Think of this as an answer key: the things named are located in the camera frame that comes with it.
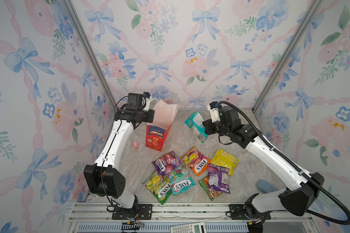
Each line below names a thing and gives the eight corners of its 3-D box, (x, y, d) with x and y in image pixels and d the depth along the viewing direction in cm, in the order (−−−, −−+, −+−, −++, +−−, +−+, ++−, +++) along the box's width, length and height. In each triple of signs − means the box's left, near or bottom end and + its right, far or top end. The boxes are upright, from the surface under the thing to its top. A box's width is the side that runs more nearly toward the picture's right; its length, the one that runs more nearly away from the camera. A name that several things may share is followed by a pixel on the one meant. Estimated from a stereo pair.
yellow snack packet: (210, 162, 93) (211, 160, 91) (218, 150, 99) (219, 147, 96) (230, 175, 88) (232, 173, 85) (237, 162, 94) (239, 159, 91)
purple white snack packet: (206, 189, 83) (207, 186, 80) (207, 166, 92) (209, 163, 88) (227, 193, 82) (230, 191, 78) (227, 170, 90) (229, 167, 87)
